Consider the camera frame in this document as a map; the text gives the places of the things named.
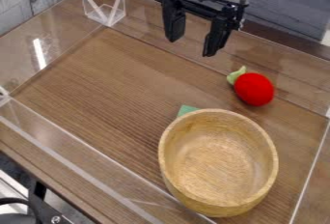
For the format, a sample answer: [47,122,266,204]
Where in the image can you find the black table leg bracket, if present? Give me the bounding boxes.
[28,182,74,224]

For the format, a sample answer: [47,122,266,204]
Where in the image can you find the clear acrylic corner bracket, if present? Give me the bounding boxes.
[82,0,127,27]

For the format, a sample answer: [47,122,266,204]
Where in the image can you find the red plush strawberry toy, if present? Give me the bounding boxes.
[228,66,276,106]

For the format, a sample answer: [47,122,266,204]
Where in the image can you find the black cable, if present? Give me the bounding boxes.
[0,197,31,224]

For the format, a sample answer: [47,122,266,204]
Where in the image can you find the clear acrylic enclosure walls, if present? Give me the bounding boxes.
[0,0,330,224]

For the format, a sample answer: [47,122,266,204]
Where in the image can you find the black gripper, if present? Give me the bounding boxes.
[161,0,249,57]

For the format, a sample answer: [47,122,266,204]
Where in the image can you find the wooden bowl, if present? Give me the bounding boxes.
[159,109,278,217]

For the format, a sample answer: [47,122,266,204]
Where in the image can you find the green paper piece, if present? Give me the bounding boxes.
[178,105,198,117]

